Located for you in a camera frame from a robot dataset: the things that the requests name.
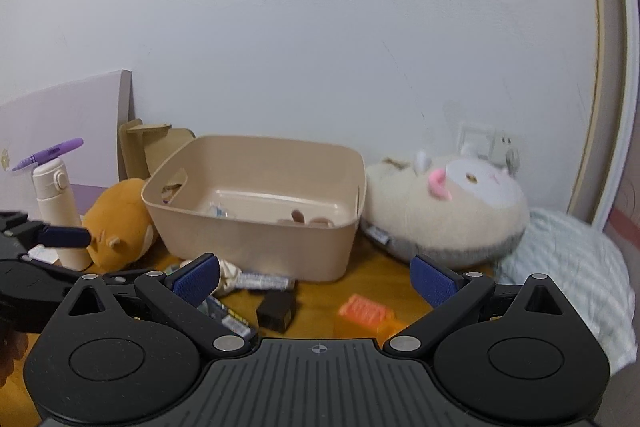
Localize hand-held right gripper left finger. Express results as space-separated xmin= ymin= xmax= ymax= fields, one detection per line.
xmin=50 ymin=253 xmax=253 ymax=358

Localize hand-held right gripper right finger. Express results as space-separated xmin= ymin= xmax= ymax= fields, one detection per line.
xmin=382 ymin=254 xmax=596 ymax=353

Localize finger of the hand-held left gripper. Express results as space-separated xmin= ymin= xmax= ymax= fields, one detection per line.
xmin=0 ymin=258 xmax=157 ymax=334
xmin=0 ymin=211 xmax=93 ymax=251

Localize cream knotted cloth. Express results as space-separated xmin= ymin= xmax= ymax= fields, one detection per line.
xmin=215 ymin=258 xmax=246 ymax=298

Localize beige plastic storage bin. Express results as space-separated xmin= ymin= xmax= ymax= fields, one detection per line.
xmin=141 ymin=135 xmax=368 ymax=283

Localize orange plastic bottle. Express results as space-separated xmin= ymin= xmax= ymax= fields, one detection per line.
xmin=334 ymin=293 xmax=408 ymax=340

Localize small black box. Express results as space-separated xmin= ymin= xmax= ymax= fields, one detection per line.
xmin=256 ymin=289 xmax=297 ymax=334

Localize person's left hand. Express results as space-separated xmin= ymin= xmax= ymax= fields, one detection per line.
xmin=0 ymin=331 xmax=28 ymax=388

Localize white insulated bottle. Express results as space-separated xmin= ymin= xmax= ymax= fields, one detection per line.
xmin=31 ymin=159 xmax=93 ymax=271

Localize white blue snack packet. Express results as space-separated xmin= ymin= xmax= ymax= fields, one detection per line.
xmin=237 ymin=271 xmax=296 ymax=292
xmin=200 ymin=297 xmax=252 ymax=339

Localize white beige hamster plush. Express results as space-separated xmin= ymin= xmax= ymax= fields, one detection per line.
xmin=361 ymin=146 xmax=531 ymax=272

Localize orange plush toy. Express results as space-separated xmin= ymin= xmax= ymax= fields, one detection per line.
xmin=81 ymin=178 xmax=160 ymax=272

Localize purple highlighter marker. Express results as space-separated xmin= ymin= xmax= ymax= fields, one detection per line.
xmin=11 ymin=138 xmax=84 ymax=172

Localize lavender board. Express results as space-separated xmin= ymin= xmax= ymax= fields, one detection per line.
xmin=0 ymin=69 xmax=135 ymax=218

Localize small brown item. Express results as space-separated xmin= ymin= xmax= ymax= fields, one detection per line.
xmin=277 ymin=209 xmax=336 ymax=228

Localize wooden stand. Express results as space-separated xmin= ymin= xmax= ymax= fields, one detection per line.
xmin=118 ymin=119 xmax=197 ymax=182

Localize striped light pillow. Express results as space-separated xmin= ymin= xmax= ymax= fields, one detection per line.
xmin=495 ymin=208 xmax=636 ymax=373

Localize white wall socket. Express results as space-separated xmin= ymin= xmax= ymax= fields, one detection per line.
xmin=456 ymin=122 xmax=526 ymax=172

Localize white door frame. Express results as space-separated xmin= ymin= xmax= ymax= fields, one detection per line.
xmin=565 ymin=0 xmax=640 ymax=233

